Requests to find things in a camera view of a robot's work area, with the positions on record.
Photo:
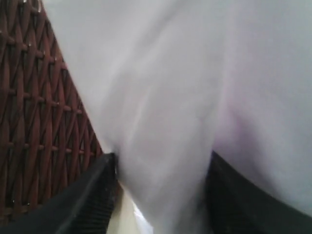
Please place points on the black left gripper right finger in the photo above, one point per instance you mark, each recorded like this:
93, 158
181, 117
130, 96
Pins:
237, 206

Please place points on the brown wicker basket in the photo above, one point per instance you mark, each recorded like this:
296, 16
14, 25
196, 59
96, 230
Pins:
46, 138

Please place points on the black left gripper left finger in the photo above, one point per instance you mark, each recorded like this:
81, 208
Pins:
85, 207

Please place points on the white t-shirt red lettering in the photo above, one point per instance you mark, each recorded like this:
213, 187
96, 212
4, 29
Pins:
165, 83

